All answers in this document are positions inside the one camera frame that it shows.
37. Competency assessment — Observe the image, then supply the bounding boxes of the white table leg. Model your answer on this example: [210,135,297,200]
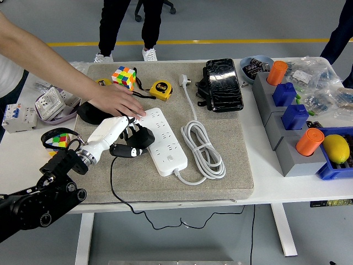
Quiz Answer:
[74,213,95,265]
[270,203,298,257]

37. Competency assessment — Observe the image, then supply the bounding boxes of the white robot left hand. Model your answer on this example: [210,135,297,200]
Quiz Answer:
[87,115,149,158]

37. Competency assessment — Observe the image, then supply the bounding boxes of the grey-brown fabric mat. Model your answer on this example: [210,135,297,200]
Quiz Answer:
[60,62,255,205]

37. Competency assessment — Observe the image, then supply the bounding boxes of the white socket cube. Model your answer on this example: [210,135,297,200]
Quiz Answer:
[59,88,82,107]
[34,87,67,121]

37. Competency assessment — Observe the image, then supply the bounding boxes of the clear bag of components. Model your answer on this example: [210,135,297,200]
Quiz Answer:
[303,56,343,89]
[330,84,353,116]
[299,88,336,115]

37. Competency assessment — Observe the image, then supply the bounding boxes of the orange cylinder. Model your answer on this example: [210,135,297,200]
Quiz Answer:
[296,128,325,157]
[266,60,288,86]

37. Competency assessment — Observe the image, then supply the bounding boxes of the clear bag of metal parts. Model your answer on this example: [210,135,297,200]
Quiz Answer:
[34,61,90,92]

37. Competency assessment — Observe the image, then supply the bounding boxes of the black hanging cable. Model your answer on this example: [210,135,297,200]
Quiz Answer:
[249,204,256,265]

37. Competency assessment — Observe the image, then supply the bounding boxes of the white circuit breaker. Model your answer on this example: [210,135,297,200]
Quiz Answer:
[2,102,38,134]

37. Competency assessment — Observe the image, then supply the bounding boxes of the blue bowl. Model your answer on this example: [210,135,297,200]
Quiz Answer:
[239,54,274,84]

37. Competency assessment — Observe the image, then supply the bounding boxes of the black capacitors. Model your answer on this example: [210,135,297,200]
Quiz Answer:
[244,57,271,78]

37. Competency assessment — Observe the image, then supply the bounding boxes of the blue block peg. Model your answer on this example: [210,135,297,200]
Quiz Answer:
[272,82,298,107]
[281,104,309,131]

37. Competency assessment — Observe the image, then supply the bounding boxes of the white power strip cord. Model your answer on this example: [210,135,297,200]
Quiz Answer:
[172,73,228,186]

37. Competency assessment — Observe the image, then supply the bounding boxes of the black cracked glossy case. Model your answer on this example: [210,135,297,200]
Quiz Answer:
[205,57,245,113]

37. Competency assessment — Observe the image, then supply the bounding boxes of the black plastic bracket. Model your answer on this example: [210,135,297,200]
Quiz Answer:
[194,66,213,107]

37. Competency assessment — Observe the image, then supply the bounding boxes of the table control panel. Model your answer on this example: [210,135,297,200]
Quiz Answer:
[309,199,353,208]

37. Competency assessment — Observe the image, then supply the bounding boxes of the person's hand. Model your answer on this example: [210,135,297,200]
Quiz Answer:
[87,83,147,119]

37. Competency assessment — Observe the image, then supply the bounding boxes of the white power strip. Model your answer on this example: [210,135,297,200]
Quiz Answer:
[139,107,189,177]

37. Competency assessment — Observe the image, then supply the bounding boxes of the yellow tape measure with strap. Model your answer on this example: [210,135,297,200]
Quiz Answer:
[132,67,174,102]

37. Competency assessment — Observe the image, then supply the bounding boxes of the person in dark blue trousers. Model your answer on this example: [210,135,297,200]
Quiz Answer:
[319,0,353,89]

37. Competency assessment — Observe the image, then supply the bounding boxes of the black fabric pouch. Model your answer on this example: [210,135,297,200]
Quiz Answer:
[76,100,122,125]

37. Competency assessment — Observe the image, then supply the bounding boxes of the yellow lemon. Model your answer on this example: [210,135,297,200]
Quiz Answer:
[322,134,350,164]

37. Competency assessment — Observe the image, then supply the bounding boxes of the clear bag with white label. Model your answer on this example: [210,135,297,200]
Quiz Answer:
[285,59,318,86]

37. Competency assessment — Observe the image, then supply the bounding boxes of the small colourful puzzle cube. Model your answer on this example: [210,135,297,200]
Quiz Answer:
[44,132,72,155]

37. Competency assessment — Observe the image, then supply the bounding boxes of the grey peg holder block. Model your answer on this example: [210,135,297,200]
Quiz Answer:
[252,72,297,126]
[265,110,309,151]
[275,135,331,177]

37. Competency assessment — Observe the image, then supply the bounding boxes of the person in black trousers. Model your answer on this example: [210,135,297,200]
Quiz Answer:
[93,0,164,63]

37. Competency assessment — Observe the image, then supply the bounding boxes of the blue storage bin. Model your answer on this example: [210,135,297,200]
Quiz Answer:
[315,126,353,181]

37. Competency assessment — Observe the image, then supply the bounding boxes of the black power adapter with cord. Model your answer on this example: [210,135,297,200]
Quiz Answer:
[109,126,245,231]

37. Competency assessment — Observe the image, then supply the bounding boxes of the large colourful puzzle cube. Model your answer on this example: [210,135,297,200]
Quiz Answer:
[111,65,137,92]

